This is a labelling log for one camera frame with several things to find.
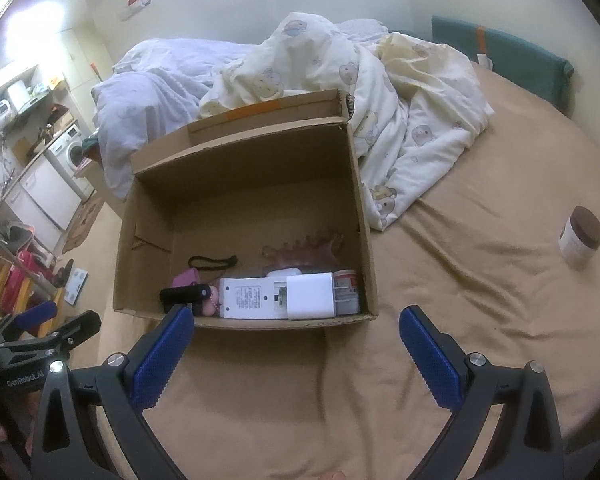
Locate black cord loop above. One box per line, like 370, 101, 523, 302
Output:
187, 256, 238, 271

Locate white jar with brown lid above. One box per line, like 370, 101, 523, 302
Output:
558, 206, 600, 267

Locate white charger adapter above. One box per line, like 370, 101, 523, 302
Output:
285, 272, 338, 321

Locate cream bear-print duvet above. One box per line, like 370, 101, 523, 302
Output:
199, 11, 496, 232

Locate white rectangular device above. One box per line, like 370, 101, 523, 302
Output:
217, 276, 293, 320

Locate grey pink shoe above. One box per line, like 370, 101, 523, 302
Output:
7, 225, 38, 251

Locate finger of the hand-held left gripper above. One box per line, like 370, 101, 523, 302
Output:
1, 310, 102, 361
0, 301, 59, 338

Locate white bathroom scale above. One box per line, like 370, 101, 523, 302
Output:
66, 267, 88, 306

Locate beige bedside cabinet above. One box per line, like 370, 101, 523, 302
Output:
72, 157, 106, 201

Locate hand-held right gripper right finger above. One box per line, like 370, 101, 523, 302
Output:
398, 305, 565, 480

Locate black flashlight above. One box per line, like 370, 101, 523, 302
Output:
160, 284, 212, 313

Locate lavender duvet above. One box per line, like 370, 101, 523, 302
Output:
91, 19, 386, 201

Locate white kitchen cabinets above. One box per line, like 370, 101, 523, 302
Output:
2, 157, 81, 233

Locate black shoe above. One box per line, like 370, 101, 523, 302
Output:
54, 259, 76, 288

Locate red bag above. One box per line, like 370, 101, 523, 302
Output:
0, 250, 36, 316

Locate teal cushion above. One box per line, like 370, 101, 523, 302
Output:
431, 15, 575, 111

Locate pink cloud-shaped case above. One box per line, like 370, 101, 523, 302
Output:
195, 285, 221, 317

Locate brown doormat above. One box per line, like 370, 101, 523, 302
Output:
61, 195, 106, 255

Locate white washing machine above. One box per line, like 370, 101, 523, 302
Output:
46, 125, 97, 196

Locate white jar with red label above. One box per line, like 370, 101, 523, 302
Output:
334, 269, 361, 316

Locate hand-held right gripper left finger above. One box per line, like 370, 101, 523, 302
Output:
31, 304, 196, 480

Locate brown cardboard box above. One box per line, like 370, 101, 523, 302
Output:
112, 89, 379, 331

